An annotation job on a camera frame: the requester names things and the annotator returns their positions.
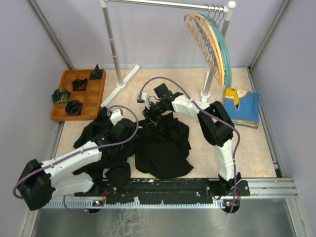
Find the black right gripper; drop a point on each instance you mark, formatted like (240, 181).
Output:
(149, 113)

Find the black t-shirt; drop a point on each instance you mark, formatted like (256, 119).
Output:
(162, 150)

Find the black button-up shirt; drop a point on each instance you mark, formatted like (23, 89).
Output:
(116, 144)

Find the white clothes rack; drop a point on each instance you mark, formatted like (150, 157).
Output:
(227, 12)

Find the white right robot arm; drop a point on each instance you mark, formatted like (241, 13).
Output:
(216, 125)

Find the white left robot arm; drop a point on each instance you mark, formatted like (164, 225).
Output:
(40, 182)

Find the blue yellow folded shirt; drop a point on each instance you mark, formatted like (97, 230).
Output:
(242, 106)

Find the orange hanger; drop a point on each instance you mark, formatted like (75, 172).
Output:
(207, 41)

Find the yellow hanger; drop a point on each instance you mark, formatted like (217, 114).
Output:
(212, 42)

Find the green hanger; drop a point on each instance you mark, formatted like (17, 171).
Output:
(224, 50)

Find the wooden compartment tray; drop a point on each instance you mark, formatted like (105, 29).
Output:
(91, 98)

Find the dark green pointed cloth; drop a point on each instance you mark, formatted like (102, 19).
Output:
(96, 73)

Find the rolled black tie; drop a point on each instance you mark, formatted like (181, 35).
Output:
(74, 108)

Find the dark orange patterned cloth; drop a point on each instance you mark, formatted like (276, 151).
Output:
(80, 84)

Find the green floral folded cloth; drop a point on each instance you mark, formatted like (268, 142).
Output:
(61, 95)

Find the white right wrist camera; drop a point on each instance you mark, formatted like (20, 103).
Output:
(143, 98)

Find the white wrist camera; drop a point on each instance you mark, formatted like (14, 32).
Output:
(115, 116)
(143, 98)

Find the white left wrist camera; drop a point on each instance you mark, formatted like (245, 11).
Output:
(115, 116)

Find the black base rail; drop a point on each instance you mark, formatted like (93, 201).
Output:
(174, 191)

